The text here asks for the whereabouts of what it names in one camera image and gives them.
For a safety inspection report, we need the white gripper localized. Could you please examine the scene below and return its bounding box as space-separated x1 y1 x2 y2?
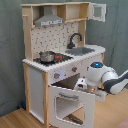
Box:
74 78 87 92

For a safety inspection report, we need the white toy oven door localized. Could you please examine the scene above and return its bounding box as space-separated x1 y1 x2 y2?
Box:
48 84 109 128

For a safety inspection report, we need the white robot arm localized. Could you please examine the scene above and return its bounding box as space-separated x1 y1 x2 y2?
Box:
74 62 128 95

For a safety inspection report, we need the wooden toy kitchen unit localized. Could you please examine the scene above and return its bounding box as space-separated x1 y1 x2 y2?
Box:
22 2 105 128

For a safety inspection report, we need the right red stove knob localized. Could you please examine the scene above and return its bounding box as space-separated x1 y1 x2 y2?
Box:
71 66 78 73

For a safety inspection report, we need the red stove knob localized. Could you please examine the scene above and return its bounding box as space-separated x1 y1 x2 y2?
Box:
54 73 60 79
71 66 78 73

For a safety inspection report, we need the left red stove knob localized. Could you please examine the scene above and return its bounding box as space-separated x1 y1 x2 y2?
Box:
54 73 60 79

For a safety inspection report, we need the grey toy sink basin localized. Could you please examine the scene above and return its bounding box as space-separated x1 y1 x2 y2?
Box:
66 47 94 56

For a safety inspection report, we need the black toy stovetop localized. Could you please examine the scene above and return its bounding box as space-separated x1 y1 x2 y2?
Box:
35 53 71 66

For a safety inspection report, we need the black toy faucet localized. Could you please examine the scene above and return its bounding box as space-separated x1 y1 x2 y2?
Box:
67 33 82 49

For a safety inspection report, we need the small metal cooking pot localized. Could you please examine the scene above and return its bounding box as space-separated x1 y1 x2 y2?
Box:
39 51 55 62

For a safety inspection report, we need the grey toy range hood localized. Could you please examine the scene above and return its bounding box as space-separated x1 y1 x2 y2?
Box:
35 5 64 27

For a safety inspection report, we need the white toy microwave door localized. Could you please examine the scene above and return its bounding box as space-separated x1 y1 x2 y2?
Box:
87 3 107 22

